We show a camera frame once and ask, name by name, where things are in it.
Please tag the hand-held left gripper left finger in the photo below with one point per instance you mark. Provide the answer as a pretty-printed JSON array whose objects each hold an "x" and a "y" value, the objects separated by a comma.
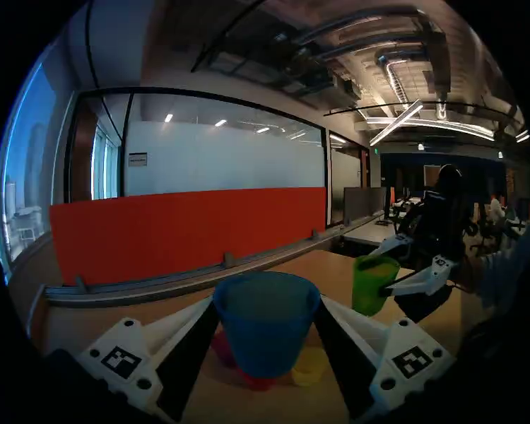
[{"x": 130, "y": 340}]

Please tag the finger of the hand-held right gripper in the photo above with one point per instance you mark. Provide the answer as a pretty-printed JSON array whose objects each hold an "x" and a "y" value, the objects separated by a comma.
[
  {"x": 428, "y": 280},
  {"x": 397, "y": 242}
]

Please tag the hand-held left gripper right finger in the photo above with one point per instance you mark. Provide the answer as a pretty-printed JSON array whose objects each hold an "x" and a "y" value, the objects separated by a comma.
[{"x": 382, "y": 349}]

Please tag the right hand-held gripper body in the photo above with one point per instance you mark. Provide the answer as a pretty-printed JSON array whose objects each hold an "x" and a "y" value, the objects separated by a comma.
[{"x": 444, "y": 221}]

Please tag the green plastic cup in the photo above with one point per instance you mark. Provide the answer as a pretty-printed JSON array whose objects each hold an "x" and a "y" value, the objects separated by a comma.
[{"x": 371, "y": 282}]

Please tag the blue plastic cup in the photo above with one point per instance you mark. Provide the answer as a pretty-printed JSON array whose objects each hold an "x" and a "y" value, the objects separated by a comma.
[{"x": 265, "y": 322}]

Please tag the person's right forearm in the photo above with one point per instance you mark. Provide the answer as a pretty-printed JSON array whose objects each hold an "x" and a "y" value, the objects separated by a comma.
[{"x": 508, "y": 269}]

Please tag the grey desk screen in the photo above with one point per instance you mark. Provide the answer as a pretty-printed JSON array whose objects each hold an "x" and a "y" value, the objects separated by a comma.
[{"x": 364, "y": 205}]

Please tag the yellow plastic cup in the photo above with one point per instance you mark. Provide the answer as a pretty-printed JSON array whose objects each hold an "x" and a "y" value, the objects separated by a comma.
[{"x": 308, "y": 369}]

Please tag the pink plastic cup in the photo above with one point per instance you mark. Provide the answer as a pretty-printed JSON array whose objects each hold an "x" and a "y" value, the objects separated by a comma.
[{"x": 223, "y": 349}]

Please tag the red desk screen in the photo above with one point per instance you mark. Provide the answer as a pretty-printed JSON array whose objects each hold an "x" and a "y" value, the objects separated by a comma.
[{"x": 181, "y": 234}]

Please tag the red plastic cup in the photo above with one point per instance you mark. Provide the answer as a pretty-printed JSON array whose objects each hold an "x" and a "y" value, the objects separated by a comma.
[{"x": 258, "y": 383}]

